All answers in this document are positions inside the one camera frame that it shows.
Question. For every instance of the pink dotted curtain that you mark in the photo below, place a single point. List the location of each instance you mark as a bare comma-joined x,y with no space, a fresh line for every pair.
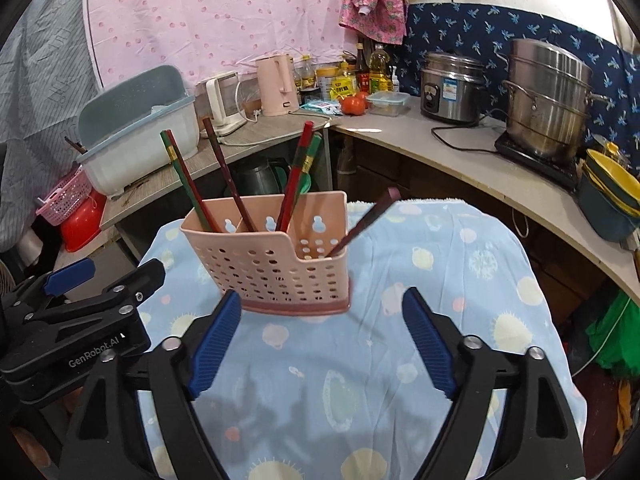
202,38

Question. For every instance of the teal dish drainer box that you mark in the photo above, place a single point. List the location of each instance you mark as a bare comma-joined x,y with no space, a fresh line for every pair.
120,129

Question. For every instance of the cooking oil bottle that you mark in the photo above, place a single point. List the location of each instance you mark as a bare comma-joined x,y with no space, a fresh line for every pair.
379,70

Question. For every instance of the maroon chopstick pair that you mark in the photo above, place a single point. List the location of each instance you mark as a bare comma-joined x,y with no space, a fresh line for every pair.
214,143

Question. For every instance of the red plastic basin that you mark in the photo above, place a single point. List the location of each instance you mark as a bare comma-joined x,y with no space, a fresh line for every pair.
83,225

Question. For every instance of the blue wet wipes pack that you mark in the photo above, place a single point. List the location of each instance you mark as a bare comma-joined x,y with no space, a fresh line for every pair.
322,107

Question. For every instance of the green plastic bag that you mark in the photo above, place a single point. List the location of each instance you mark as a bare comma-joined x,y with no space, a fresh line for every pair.
614,338

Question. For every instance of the dark kettle under shelf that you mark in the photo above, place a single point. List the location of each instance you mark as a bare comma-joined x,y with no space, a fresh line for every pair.
261,176

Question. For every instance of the pink floral garment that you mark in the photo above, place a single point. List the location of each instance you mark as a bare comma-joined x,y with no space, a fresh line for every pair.
383,21

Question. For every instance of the dark soy sauce bottle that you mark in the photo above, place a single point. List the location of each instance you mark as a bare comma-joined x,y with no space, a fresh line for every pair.
362,69

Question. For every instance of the steel rice cooker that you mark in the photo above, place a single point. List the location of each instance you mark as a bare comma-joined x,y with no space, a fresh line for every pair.
451,88

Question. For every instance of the yellow seasoning bag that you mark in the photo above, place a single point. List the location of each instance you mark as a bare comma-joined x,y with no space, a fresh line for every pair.
342,86

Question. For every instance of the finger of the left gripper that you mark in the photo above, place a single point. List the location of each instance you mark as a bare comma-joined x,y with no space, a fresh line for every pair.
69,277

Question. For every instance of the white small heater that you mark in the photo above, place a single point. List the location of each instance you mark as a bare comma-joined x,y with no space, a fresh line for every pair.
224,108

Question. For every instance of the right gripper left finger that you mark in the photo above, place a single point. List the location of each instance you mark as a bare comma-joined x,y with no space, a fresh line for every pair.
207,341

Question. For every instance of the stacked steel steamer pot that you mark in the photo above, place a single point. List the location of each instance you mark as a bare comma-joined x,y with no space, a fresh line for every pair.
549,99

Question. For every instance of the pink perforated utensil holder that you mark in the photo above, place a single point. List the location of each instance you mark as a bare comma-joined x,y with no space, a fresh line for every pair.
275,272

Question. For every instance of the clear food container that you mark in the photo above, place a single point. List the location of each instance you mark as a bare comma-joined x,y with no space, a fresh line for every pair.
387,103

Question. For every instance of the blue patterned tablecloth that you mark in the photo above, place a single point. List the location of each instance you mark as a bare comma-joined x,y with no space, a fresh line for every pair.
347,396

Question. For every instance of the pink plastic basket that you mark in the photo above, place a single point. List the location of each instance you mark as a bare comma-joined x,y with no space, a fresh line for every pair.
65,198

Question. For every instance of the red chopstick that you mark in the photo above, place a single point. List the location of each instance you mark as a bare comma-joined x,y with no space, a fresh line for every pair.
192,179
288,201

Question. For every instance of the stacked green yellow bowls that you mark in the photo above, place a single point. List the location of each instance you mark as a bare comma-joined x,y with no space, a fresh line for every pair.
608,196

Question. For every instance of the dark maroon chopstick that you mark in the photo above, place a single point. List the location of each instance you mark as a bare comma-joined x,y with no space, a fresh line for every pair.
383,204

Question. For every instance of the pink electric kettle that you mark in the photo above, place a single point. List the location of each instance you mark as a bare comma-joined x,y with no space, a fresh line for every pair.
276,85

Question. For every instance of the red tomato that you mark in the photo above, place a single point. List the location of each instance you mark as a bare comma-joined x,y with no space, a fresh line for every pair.
353,105

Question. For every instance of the black induction cooktop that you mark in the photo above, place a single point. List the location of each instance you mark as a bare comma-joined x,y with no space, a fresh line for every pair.
563,174

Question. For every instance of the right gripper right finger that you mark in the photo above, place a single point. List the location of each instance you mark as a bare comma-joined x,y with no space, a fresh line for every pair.
428,331

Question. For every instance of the grey striped sheet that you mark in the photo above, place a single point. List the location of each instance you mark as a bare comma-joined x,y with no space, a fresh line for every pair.
46,79

